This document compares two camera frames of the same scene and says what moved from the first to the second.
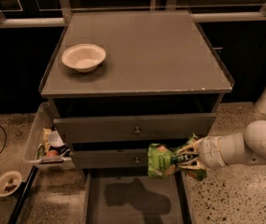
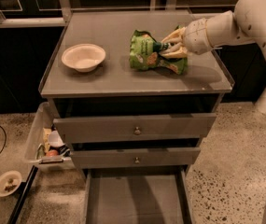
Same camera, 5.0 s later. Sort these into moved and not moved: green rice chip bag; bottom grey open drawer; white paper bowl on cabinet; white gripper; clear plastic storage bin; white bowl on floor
Moved: white gripper; green rice chip bag
Not moved: white paper bowl on cabinet; white bowl on floor; clear plastic storage bin; bottom grey open drawer
